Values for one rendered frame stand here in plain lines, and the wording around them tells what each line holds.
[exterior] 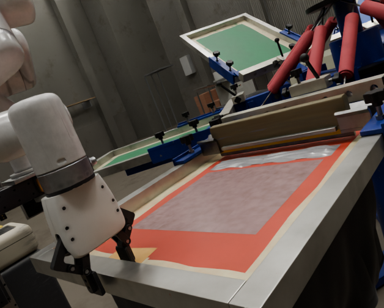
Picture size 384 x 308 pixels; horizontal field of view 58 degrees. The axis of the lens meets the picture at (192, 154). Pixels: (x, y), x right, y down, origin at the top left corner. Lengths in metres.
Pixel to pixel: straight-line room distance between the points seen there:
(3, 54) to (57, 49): 11.56
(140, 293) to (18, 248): 1.15
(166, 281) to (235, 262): 0.11
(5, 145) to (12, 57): 0.17
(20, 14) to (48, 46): 11.39
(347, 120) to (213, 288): 0.56
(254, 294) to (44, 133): 0.33
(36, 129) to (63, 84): 11.41
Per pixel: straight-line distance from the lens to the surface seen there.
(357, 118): 0.84
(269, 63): 2.10
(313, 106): 0.88
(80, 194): 0.52
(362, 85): 1.08
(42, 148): 0.51
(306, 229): 0.46
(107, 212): 0.55
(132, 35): 12.52
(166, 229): 0.71
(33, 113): 0.50
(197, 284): 0.43
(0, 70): 0.67
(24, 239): 1.62
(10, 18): 0.75
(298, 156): 0.84
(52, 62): 12.00
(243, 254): 0.52
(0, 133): 0.58
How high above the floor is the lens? 1.21
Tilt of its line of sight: 11 degrees down
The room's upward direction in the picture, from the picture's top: 21 degrees counter-clockwise
